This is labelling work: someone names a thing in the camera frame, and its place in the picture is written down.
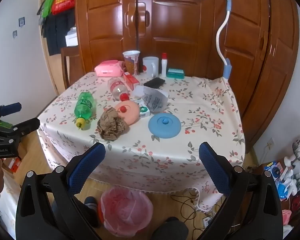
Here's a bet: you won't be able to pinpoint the red and white shoe box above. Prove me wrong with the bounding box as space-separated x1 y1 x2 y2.
2 155 23 178

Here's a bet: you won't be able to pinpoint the pink wet wipes pack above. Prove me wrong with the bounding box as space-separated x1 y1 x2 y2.
94 60 125 77

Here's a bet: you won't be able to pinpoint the white mug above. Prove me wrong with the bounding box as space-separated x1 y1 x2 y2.
142 56 159 78

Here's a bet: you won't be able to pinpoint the person's leg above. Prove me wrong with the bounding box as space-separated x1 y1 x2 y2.
152 217 189 240

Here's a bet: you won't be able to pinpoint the white bottle with red cap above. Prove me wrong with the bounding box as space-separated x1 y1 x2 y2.
161 53 168 78

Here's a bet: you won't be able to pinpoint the green and white carton box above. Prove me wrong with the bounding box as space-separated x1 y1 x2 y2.
137 99 150 117

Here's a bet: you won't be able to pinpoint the pink round silicone lid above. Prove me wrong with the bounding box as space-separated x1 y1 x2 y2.
114 100 141 125

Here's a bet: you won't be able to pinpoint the green shopping bag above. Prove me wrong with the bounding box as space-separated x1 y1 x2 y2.
37 0 60 18

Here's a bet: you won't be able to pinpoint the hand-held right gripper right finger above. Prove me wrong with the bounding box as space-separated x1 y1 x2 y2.
199 142 284 240

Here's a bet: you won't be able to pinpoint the blue packaged item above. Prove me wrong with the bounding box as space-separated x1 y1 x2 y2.
264 161 283 180

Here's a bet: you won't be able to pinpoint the white gooseneck phone holder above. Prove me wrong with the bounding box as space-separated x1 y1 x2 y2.
179 0 233 82

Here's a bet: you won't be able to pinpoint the black floor cables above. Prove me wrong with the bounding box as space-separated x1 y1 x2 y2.
170 191 217 233

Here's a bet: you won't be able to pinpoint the wooden chair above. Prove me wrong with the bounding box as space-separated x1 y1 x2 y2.
60 47 84 90

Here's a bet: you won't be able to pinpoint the blue round silicone lid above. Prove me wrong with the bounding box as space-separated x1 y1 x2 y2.
148 113 182 138

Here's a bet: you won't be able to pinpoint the clear bottle with red cap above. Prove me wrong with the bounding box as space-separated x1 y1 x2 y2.
107 77 130 102

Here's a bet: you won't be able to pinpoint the floral white tablecloth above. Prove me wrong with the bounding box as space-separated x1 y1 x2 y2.
37 72 246 212

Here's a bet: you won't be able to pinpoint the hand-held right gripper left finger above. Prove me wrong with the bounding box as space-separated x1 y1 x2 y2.
15 142 107 240

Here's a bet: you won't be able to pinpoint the red bin with pink bag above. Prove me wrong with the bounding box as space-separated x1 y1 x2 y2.
100 187 153 238

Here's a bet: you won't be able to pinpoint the brown wooden wardrobe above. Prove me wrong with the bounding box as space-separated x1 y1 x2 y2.
75 0 300 153

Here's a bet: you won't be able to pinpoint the red shopping bag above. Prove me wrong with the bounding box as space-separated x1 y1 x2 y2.
51 0 76 15

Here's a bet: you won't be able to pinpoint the red trash bin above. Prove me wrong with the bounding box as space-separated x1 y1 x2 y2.
98 204 105 227

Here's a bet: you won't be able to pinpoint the black phone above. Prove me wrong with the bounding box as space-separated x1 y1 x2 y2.
143 77 166 89

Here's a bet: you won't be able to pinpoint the dark hanging clothes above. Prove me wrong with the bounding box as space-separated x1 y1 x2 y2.
42 12 77 55

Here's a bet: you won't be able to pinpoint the printed paper cup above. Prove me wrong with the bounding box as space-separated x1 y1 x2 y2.
122 50 141 75

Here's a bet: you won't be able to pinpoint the brown paper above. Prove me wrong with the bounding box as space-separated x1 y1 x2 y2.
97 107 129 140

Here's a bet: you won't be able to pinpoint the red and white carton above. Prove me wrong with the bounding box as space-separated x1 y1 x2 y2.
123 72 140 91

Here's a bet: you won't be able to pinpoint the green plastic bottle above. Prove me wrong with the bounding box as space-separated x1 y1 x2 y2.
74 92 97 130

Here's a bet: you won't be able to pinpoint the teal box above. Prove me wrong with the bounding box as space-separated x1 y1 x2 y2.
167 68 185 78

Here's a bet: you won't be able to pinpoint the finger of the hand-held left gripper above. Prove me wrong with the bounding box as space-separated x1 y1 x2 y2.
5 117 41 140
0 102 22 123

